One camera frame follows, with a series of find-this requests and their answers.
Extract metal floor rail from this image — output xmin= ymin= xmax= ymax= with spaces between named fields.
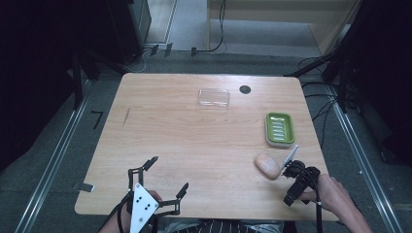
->
xmin=14 ymin=79 xmax=93 ymax=233
xmin=326 ymin=85 xmax=403 ymax=233

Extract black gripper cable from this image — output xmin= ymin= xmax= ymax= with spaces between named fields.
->
xmin=314 ymin=181 xmax=325 ymax=233
xmin=98 ymin=192 xmax=132 ymax=233

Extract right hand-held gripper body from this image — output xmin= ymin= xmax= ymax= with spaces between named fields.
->
xmin=280 ymin=145 xmax=323 ymax=196

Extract person's left hand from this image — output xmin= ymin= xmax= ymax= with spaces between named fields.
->
xmin=147 ymin=189 xmax=163 ymax=210

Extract clear plastic box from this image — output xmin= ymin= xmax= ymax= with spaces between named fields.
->
xmin=197 ymin=87 xmax=231 ymax=111

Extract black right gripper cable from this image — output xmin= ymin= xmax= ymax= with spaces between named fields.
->
xmin=314 ymin=181 xmax=325 ymax=233

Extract black metal stand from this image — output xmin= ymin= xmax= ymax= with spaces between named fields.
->
xmin=69 ymin=48 xmax=102 ymax=111
xmin=284 ymin=0 xmax=385 ymax=115

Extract white floor cable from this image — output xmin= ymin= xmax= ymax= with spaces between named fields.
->
xmin=124 ymin=48 xmax=152 ymax=74

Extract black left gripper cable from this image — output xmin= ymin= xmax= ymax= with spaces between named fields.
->
xmin=98 ymin=192 xmax=132 ymax=233

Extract person's right hand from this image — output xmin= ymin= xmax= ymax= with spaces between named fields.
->
xmin=298 ymin=174 xmax=354 ymax=221

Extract person's striped clothing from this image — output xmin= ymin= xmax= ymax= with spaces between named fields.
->
xmin=161 ymin=217 xmax=287 ymax=233

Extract green soap dish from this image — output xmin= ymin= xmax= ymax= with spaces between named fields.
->
xmin=264 ymin=112 xmax=296 ymax=150

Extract light wooden shelf unit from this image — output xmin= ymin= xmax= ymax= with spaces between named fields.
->
xmin=206 ymin=0 xmax=361 ymax=56

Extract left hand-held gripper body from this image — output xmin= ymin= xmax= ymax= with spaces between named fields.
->
xmin=124 ymin=183 xmax=160 ymax=233

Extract beige soap bar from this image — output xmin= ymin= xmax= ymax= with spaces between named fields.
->
xmin=254 ymin=153 xmax=282 ymax=181

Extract black floor cables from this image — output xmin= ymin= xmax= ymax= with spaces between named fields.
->
xmin=298 ymin=56 xmax=340 ymax=150

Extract dark cabinet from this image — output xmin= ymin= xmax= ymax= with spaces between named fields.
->
xmin=106 ymin=0 xmax=153 ymax=65

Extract black hanging cable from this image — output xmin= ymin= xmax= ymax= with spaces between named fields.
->
xmin=193 ymin=0 xmax=227 ymax=54

